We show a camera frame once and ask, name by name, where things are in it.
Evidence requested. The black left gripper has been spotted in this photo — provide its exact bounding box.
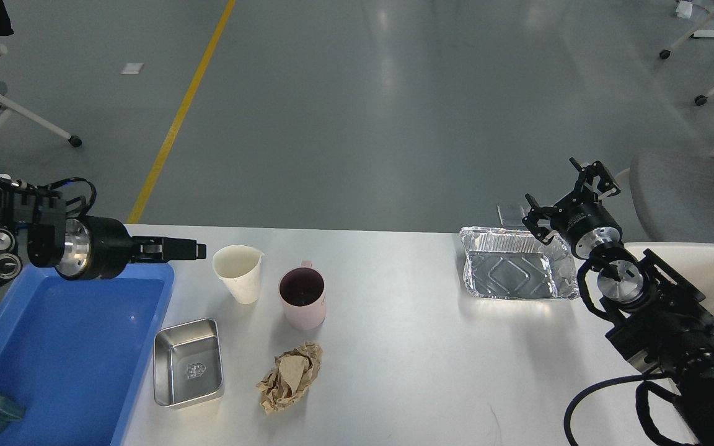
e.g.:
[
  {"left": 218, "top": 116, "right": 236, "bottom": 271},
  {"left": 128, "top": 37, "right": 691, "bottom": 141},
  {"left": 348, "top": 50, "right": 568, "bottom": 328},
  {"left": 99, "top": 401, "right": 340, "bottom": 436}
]
[{"left": 55, "top": 216, "right": 207, "bottom": 281}]

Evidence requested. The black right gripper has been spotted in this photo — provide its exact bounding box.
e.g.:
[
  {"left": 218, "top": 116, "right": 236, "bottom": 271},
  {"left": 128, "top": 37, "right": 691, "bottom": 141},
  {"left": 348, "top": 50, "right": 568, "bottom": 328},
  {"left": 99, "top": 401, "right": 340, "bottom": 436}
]
[{"left": 523, "top": 157, "right": 622, "bottom": 260}]

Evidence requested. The steel rectangular container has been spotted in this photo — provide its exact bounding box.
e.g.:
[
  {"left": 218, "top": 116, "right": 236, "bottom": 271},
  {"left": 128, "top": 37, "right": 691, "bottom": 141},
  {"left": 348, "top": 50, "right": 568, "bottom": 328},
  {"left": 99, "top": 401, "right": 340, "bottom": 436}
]
[{"left": 153, "top": 317, "right": 224, "bottom": 409}]

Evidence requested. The pink mug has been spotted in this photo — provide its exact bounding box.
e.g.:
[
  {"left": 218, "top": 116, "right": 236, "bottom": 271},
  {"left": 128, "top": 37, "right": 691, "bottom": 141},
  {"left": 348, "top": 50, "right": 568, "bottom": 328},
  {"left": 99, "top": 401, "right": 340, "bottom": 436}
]
[{"left": 278, "top": 261, "right": 327, "bottom": 331}]

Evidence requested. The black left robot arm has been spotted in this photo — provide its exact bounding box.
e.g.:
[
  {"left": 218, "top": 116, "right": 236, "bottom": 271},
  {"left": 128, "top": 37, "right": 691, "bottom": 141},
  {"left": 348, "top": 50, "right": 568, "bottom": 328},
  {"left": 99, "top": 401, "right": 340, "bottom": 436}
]
[{"left": 0, "top": 177, "right": 207, "bottom": 288}]

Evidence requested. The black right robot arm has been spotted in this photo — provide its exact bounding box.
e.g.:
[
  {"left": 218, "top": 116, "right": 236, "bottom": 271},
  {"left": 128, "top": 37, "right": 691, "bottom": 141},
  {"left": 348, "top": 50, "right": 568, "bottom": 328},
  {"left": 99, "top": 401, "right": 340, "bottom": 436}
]
[{"left": 523, "top": 159, "right": 714, "bottom": 445}]

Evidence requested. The floor outlet plate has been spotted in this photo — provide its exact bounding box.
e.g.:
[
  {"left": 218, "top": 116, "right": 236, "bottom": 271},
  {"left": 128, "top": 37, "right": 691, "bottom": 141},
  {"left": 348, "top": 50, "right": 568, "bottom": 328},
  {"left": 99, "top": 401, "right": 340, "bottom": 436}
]
[{"left": 496, "top": 205, "right": 527, "bottom": 227}]

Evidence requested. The aluminium foil tray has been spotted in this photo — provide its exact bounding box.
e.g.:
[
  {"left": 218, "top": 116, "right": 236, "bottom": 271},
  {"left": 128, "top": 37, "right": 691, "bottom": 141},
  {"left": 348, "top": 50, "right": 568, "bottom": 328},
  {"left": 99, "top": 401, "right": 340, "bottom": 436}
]
[{"left": 459, "top": 226, "right": 579, "bottom": 301}]

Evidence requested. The white paper cup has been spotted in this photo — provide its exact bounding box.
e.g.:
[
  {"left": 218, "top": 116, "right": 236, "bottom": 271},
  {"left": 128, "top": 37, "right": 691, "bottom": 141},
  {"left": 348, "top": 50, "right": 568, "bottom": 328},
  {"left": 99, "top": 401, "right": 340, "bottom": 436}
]
[{"left": 212, "top": 245, "right": 265, "bottom": 305}]

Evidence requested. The blue plastic tray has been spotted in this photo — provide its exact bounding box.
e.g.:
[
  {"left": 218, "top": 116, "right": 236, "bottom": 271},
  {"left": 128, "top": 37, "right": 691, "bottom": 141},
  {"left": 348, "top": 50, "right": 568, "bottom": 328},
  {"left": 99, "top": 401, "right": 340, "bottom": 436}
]
[{"left": 0, "top": 265, "right": 175, "bottom": 445}]

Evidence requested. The grey office chair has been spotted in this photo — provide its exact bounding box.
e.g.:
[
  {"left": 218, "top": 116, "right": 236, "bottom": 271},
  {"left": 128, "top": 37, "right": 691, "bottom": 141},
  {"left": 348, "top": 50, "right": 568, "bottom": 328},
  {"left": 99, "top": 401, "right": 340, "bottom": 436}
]
[{"left": 615, "top": 149, "right": 714, "bottom": 245}]

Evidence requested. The crumpled brown paper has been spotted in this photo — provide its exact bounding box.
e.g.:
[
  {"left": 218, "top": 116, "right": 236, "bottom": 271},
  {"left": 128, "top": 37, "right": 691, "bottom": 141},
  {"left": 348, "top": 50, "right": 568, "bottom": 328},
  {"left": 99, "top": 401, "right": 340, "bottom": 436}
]
[{"left": 255, "top": 341, "right": 324, "bottom": 415}]

